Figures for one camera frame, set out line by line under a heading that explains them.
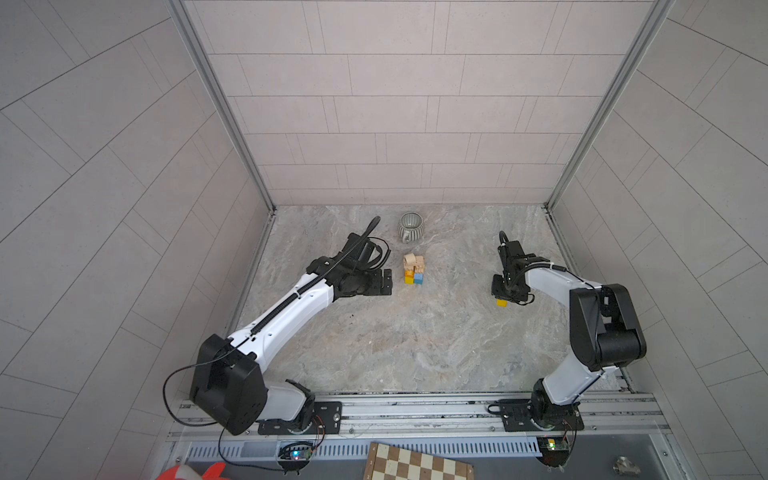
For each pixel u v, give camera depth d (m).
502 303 0.90
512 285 0.71
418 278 0.91
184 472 0.61
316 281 0.51
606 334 0.46
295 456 0.64
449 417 0.72
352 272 0.60
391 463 0.64
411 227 1.03
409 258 0.89
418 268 0.89
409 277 0.92
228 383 0.39
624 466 0.64
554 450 0.68
